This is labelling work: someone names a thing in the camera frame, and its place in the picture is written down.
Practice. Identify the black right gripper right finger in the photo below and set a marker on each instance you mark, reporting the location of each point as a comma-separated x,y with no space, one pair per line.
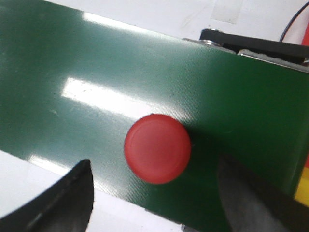
251,204

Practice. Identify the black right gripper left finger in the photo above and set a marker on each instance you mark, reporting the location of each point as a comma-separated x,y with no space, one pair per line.
64,207

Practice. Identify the red mushroom push button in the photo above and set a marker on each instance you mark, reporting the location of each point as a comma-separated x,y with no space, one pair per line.
157,148

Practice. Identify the yellow plastic tray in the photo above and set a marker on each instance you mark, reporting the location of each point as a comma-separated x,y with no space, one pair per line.
302,193

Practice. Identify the green conveyor belt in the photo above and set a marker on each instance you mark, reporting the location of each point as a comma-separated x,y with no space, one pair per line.
73,83

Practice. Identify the red plastic tray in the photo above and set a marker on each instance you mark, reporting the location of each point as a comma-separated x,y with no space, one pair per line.
305,41

